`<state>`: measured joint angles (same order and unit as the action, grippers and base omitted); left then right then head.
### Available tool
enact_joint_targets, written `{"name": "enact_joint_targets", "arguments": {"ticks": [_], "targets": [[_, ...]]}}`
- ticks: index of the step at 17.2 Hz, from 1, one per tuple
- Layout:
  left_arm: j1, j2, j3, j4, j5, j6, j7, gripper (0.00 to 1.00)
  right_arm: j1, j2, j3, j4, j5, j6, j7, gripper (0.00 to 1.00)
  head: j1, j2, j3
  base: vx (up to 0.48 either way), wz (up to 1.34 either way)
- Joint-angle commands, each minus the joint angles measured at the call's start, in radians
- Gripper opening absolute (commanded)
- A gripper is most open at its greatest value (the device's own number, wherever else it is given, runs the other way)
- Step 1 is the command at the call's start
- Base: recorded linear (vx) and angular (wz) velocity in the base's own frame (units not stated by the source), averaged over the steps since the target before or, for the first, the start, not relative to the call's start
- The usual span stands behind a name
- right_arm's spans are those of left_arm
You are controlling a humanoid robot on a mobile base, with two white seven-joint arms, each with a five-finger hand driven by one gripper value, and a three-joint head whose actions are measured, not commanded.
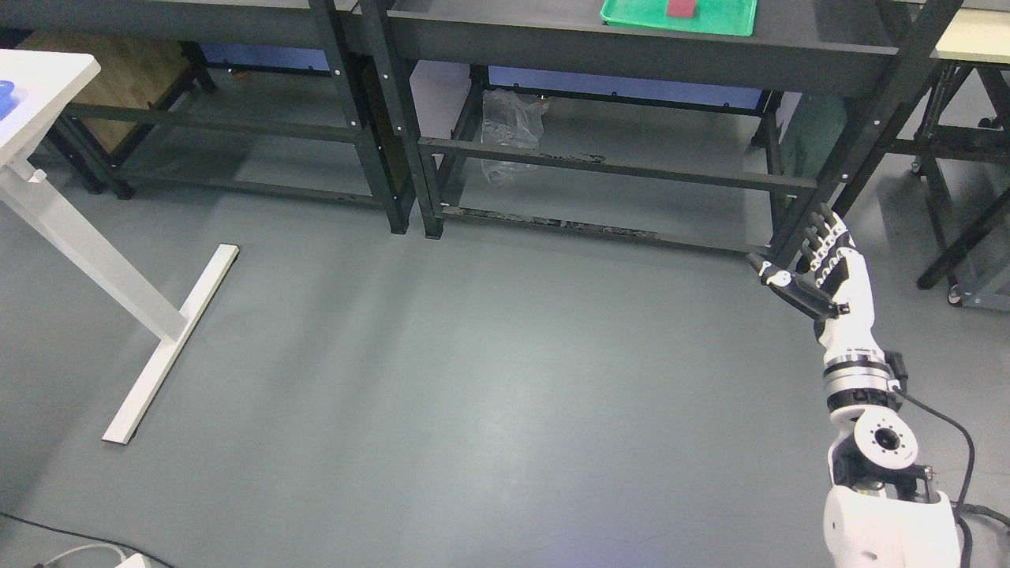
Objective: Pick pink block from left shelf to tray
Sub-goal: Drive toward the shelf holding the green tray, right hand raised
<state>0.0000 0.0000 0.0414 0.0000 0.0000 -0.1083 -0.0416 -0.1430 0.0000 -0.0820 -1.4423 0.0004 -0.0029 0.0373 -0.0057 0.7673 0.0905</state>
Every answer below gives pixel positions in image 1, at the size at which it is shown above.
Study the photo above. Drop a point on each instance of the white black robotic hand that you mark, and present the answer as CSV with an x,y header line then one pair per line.
x,y
836,294

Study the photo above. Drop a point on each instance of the pink block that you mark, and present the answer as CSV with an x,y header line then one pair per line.
x,y
681,9

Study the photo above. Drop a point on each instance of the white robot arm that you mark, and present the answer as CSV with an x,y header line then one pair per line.
x,y
882,509

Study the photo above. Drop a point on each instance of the black metal shelf right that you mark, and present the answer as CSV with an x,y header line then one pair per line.
x,y
753,132

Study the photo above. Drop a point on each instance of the black metal shelf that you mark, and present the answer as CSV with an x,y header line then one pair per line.
x,y
753,132
281,105

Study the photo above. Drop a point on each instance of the green plastic tray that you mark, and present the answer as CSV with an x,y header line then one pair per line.
x,y
723,18

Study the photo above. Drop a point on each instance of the black metal shelf left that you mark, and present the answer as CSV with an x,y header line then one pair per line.
x,y
281,105

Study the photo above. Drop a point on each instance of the blue plastic tray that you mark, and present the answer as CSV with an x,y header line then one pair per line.
x,y
7,98

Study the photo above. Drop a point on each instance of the cream top side table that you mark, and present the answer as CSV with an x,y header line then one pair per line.
x,y
975,43

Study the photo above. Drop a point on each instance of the clear plastic bag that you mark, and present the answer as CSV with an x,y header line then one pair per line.
x,y
515,121

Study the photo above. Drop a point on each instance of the brown wooden board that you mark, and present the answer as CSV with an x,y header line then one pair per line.
x,y
136,72

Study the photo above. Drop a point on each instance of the white desk with legs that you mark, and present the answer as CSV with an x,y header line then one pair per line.
x,y
45,83

